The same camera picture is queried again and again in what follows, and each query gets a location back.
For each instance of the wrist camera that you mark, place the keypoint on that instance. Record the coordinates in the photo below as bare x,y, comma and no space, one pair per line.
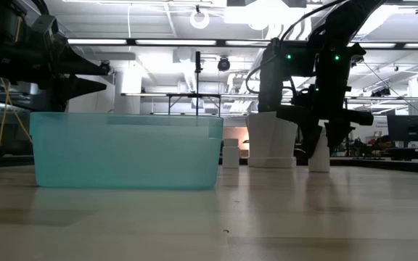
305,98
45,24

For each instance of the black hanging camera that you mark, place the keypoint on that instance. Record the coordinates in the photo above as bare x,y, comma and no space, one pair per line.
359,58

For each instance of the dark office desk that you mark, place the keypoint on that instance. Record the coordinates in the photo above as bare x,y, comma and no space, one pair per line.
412,150

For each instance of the black frame table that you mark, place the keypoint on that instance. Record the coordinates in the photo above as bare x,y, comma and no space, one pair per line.
180,95

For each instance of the white plant pot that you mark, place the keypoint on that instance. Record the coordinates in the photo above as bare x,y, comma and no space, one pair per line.
267,141

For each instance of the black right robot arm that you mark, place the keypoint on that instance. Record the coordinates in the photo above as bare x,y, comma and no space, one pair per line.
347,21

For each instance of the black computer monitor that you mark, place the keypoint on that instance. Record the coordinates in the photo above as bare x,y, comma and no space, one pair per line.
408,128

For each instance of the white pill bottle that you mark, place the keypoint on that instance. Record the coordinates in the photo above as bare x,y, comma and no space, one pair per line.
319,162
230,156

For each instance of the green cactus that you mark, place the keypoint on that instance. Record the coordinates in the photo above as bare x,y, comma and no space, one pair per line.
269,94

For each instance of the black tripod stand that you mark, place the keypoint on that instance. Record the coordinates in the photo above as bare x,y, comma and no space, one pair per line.
197,61

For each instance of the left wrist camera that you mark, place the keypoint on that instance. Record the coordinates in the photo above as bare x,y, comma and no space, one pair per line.
45,24

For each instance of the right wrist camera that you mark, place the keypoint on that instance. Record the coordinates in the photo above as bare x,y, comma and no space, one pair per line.
305,98

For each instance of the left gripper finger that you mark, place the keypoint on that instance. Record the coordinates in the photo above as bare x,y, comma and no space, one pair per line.
82,86
82,67

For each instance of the black overhead camera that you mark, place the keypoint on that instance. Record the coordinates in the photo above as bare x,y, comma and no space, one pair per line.
224,64

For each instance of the teal translucent plastic basket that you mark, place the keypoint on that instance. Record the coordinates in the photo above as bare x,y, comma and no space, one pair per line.
125,152

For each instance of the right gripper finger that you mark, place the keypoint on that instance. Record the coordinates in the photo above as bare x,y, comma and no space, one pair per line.
310,130
339,132

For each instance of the person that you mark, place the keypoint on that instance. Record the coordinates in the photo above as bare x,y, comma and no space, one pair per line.
385,142

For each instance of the long overhead light bar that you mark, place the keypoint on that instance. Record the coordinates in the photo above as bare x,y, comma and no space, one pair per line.
176,42

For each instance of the black round camera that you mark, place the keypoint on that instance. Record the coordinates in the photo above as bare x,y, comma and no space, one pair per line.
105,67

